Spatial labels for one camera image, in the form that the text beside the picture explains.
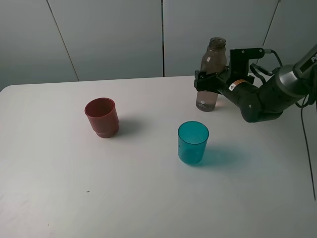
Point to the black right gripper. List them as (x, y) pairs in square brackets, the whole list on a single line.
[(235, 87)]

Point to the brown transparent plastic bottle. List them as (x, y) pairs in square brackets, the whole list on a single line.
[(214, 61)]

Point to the teal transparent plastic cup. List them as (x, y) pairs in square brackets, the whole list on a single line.
[(192, 141)]

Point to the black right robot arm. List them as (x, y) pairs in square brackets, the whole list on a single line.
[(259, 94)]

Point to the red plastic cup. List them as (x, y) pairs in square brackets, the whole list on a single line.
[(103, 118)]

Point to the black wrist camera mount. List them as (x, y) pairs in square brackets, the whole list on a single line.
[(239, 59)]

